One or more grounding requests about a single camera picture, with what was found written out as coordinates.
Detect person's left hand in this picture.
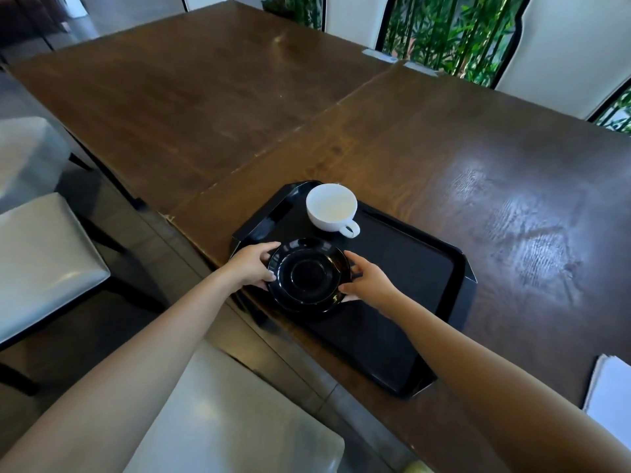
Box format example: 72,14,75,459
224,242,282,290

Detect person's right hand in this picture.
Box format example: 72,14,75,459
338,250,403,319

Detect black saucer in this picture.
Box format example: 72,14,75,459
266,236,352,320

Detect person's left forearm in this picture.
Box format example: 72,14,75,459
0,265,243,473

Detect person's right forearm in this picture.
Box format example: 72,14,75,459
385,291,631,473

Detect black plastic tray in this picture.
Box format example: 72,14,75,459
230,180,479,401

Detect white coffee cup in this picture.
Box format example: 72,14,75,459
306,183,362,239

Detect white cushioned chair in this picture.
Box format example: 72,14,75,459
492,0,628,121
180,0,231,12
321,0,395,51
122,339,346,473
0,192,168,397
0,115,94,202

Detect green bamboo plants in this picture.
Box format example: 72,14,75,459
261,0,631,135

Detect stack of white papers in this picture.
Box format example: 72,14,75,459
582,354,631,451

